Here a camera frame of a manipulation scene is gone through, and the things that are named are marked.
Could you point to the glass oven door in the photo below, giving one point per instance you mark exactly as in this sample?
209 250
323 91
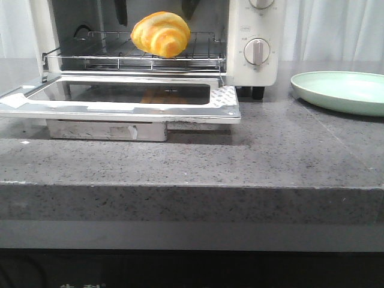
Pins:
117 106

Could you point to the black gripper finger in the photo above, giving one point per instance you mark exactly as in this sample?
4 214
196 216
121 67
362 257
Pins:
121 11
189 7

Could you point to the white Toshiba toaster oven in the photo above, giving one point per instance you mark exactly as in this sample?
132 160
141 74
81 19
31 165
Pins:
235 22

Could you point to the metal wire oven rack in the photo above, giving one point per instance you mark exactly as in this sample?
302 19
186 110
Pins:
115 51

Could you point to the lower oven control knob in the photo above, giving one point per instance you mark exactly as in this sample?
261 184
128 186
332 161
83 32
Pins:
257 51

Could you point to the light green round plate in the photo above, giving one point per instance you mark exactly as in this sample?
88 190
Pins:
350 92

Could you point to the oven control knob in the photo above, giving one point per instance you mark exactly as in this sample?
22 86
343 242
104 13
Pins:
261 4
257 51

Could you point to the upper oven control knob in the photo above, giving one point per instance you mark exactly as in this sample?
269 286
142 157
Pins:
261 4

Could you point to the grey stone counter block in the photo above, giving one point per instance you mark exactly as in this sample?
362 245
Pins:
289 177

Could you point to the orange striped croissant bread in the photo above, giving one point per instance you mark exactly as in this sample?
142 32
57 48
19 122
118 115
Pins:
163 34

